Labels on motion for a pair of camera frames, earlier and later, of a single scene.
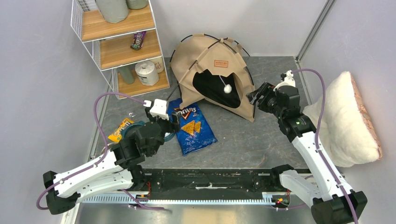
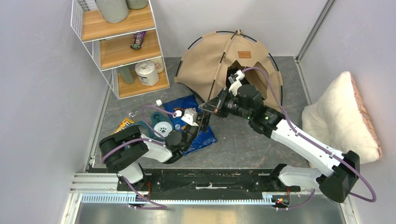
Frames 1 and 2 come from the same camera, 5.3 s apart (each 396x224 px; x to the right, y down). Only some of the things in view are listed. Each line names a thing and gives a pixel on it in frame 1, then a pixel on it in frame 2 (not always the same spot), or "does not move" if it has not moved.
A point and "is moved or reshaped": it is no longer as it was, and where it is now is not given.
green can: x=127 y=73 does not move
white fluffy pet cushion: x=347 y=131 does not move
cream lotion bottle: x=158 y=63 does not move
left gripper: x=173 y=126 → x=206 y=121
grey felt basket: x=113 y=11 does not move
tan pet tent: x=215 y=70 is moved or reshaped
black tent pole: x=189 y=36 → x=229 y=31
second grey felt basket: x=134 y=4 does not move
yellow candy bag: x=116 y=136 does not move
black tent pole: x=232 y=49 → x=220 y=66
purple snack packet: x=138 y=38 does not move
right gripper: x=265 y=89 → x=216 y=104
